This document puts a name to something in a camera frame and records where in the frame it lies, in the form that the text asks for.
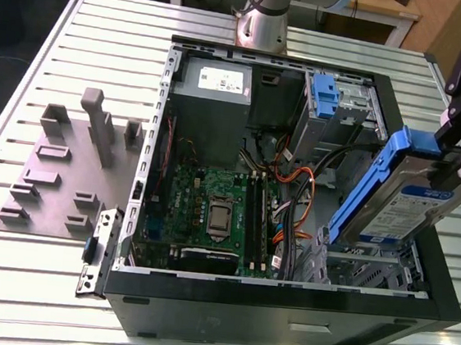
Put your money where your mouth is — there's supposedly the hard disk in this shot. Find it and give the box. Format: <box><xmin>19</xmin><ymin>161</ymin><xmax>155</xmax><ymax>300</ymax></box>
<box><xmin>324</xmin><ymin>118</ymin><xmax>461</xmax><ymax>260</ymax></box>

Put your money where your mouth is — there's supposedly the metal disk bay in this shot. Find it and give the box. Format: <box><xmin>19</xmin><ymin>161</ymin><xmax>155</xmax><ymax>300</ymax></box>
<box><xmin>304</xmin><ymin>224</ymin><xmax>433</xmax><ymax>297</ymax></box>

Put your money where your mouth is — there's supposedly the wooden cabinet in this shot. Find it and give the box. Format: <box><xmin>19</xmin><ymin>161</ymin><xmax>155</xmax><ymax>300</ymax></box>
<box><xmin>398</xmin><ymin>0</ymin><xmax>461</xmax><ymax>111</ymax></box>

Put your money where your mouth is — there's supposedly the wooden desk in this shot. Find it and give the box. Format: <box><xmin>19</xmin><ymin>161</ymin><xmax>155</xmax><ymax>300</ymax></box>
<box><xmin>349</xmin><ymin>0</ymin><xmax>423</xmax><ymax>51</ymax></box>

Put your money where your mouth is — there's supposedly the metal drive cage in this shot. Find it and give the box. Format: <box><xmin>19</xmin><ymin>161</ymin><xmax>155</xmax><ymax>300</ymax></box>
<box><xmin>285</xmin><ymin>67</ymin><xmax>394</xmax><ymax>193</ymax></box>

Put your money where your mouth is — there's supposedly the black RAM slot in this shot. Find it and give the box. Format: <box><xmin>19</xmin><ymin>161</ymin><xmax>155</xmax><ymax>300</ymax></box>
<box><xmin>240</xmin><ymin>170</ymin><xmax>265</xmax><ymax>271</ymax></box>
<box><xmin>249</xmin><ymin>171</ymin><xmax>277</xmax><ymax>270</ymax></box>

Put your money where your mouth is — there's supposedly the green motherboard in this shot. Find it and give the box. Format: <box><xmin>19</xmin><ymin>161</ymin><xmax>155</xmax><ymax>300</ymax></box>
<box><xmin>129</xmin><ymin>157</ymin><xmax>293</xmax><ymax>282</ymax></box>

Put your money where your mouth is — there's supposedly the silver CPU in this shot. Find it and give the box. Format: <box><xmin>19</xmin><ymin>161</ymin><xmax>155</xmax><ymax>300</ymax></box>
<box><xmin>209</xmin><ymin>202</ymin><xmax>232</xmax><ymax>232</ymax></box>

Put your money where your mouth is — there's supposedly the CPU socket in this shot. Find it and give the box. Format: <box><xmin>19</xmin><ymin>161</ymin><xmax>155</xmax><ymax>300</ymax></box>
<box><xmin>203</xmin><ymin>193</ymin><xmax>239</xmax><ymax>244</ymax></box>

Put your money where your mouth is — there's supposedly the grey power supply unit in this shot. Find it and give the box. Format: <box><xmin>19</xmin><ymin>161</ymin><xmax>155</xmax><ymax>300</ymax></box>
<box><xmin>161</xmin><ymin>53</ymin><xmax>256</xmax><ymax>170</ymax></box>

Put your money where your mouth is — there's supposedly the black PC case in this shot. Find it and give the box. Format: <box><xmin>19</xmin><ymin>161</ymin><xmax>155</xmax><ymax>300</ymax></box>
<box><xmin>98</xmin><ymin>29</ymin><xmax>461</xmax><ymax>345</ymax></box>

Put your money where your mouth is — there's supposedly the black graphics card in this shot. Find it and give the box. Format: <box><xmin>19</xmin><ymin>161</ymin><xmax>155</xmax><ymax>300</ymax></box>
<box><xmin>128</xmin><ymin>236</ymin><xmax>244</xmax><ymax>280</ymax></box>

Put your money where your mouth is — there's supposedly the grey parts rack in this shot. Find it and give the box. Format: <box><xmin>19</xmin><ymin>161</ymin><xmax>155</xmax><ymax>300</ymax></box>
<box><xmin>0</xmin><ymin>78</ymin><xmax>154</xmax><ymax>250</ymax></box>

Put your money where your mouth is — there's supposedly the orange red wire bundle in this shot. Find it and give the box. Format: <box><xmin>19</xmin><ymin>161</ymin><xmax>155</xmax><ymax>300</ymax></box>
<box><xmin>266</xmin><ymin>163</ymin><xmax>322</xmax><ymax>252</ymax></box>

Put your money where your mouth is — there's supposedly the thin multicolour wire bundle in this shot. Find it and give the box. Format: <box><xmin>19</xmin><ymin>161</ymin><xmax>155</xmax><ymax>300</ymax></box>
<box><xmin>271</xmin><ymin>196</ymin><xmax>295</xmax><ymax>225</ymax></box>

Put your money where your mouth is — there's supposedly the black cable bundle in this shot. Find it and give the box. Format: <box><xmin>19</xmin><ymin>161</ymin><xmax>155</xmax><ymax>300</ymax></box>
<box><xmin>276</xmin><ymin>134</ymin><xmax>383</xmax><ymax>289</ymax></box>

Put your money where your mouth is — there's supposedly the metal bracket with blue latch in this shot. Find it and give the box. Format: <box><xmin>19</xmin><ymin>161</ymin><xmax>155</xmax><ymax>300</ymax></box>
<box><xmin>74</xmin><ymin>202</ymin><xmax>126</xmax><ymax>302</ymax></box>

